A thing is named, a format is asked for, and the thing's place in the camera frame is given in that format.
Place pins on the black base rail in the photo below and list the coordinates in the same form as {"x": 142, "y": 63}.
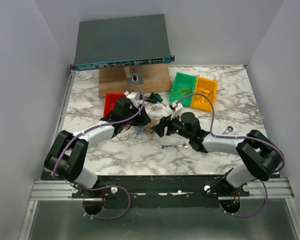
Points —
{"x": 156, "y": 191}

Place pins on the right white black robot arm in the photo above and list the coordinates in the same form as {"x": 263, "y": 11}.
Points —
{"x": 260, "y": 158}

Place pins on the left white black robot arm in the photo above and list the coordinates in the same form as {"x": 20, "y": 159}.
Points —
{"x": 67, "y": 154}

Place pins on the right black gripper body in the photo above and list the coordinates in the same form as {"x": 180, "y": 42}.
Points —
{"x": 175, "y": 125}

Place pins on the green handled screwdriver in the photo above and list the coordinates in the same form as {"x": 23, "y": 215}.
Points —
{"x": 157, "y": 97}

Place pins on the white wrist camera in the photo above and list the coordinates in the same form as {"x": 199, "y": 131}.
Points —
{"x": 176, "y": 108}
{"x": 133, "y": 96}

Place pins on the red plastic bin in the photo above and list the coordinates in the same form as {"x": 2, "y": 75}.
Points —
{"x": 110, "y": 101}

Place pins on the orange plastic bin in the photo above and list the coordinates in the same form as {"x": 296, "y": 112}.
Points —
{"x": 207, "y": 87}

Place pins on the grey metal bracket stand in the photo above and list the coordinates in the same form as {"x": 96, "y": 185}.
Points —
{"x": 133, "y": 76}

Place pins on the grey blue network switch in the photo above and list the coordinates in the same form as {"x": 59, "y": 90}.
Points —
{"x": 122, "y": 42}

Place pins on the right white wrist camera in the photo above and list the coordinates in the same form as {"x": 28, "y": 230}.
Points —
{"x": 176, "y": 108}

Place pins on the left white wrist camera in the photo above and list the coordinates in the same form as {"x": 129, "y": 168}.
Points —
{"x": 133, "y": 96}

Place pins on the wooden board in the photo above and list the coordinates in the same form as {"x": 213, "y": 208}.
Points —
{"x": 156, "y": 79}

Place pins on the black cylindrical tool handle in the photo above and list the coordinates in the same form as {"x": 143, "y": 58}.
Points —
{"x": 150, "y": 100}

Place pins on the aluminium extrusion frame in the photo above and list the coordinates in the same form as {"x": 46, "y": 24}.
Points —
{"x": 33, "y": 204}

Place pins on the green plastic bin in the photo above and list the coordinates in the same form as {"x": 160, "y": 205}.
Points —
{"x": 183, "y": 85}

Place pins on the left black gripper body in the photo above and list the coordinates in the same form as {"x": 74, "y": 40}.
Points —
{"x": 133, "y": 121}

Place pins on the silver open-end wrench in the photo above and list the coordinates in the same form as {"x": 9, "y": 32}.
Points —
{"x": 174, "y": 146}

